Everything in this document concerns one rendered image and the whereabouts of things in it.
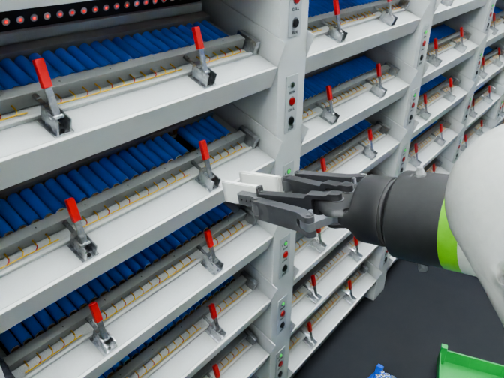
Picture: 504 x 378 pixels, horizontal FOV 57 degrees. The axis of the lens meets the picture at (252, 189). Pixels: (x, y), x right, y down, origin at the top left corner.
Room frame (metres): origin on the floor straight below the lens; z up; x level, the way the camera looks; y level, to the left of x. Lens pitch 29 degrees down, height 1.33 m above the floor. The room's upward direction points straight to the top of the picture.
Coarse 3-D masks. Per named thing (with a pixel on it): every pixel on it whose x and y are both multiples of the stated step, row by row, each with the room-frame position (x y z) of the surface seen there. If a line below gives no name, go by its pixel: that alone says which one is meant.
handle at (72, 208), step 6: (72, 198) 0.57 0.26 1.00; (66, 204) 0.56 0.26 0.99; (72, 204) 0.57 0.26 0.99; (72, 210) 0.56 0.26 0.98; (78, 210) 0.57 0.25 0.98; (72, 216) 0.56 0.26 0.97; (78, 216) 0.56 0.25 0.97; (78, 222) 0.56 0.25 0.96; (78, 228) 0.56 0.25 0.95; (78, 234) 0.56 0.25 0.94; (84, 234) 0.56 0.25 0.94; (78, 240) 0.56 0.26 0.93; (84, 240) 0.56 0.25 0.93
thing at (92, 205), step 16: (208, 144) 0.85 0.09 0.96; (224, 144) 0.86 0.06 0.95; (240, 144) 0.89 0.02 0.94; (176, 160) 0.78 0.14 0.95; (144, 176) 0.72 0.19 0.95; (160, 176) 0.73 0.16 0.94; (112, 192) 0.66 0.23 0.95; (128, 192) 0.68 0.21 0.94; (80, 208) 0.61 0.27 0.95; (96, 208) 0.63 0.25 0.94; (32, 224) 0.56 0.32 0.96; (48, 224) 0.57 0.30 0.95; (0, 240) 0.53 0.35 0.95; (16, 240) 0.53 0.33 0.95; (32, 240) 0.55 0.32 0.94; (0, 256) 0.52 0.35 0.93
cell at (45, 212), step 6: (24, 192) 0.63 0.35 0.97; (30, 192) 0.63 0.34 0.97; (24, 198) 0.62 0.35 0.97; (30, 198) 0.62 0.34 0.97; (36, 198) 0.62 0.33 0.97; (30, 204) 0.61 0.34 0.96; (36, 204) 0.61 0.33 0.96; (42, 204) 0.61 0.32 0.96; (36, 210) 0.60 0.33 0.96; (42, 210) 0.60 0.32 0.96; (48, 210) 0.60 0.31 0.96; (42, 216) 0.59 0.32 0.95
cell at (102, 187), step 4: (80, 168) 0.71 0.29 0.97; (84, 168) 0.71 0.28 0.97; (88, 168) 0.71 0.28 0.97; (80, 172) 0.70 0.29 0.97; (84, 172) 0.70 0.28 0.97; (88, 172) 0.70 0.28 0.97; (92, 172) 0.70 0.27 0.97; (84, 176) 0.70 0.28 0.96; (88, 176) 0.69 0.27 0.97; (92, 176) 0.69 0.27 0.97; (96, 176) 0.70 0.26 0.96; (88, 180) 0.69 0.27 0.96; (92, 180) 0.69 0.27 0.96; (96, 180) 0.69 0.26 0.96; (100, 180) 0.69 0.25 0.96; (92, 184) 0.68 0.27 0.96; (96, 184) 0.68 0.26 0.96; (100, 184) 0.68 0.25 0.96; (104, 184) 0.68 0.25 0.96; (96, 188) 0.68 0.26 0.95; (100, 188) 0.67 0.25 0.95; (104, 188) 0.67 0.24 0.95; (100, 192) 0.67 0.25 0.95
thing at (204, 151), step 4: (204, 140) 0.77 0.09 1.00; (200, 144) 0.77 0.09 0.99; (204, 144) 0.77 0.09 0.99; (200, 148) 0.77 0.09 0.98; (204, 148) 0.77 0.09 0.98; (204, 152) 0.77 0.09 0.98; (204, 156) 0.76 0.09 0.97; (208, 156) 0.77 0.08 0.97; (204, 160) 0.77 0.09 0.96; (208, 160) 0.77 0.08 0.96; (208, 164) 0.77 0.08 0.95; (208, 168) 0.76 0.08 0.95; (208, 172) 0.76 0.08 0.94; (208, 176) 0.76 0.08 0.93
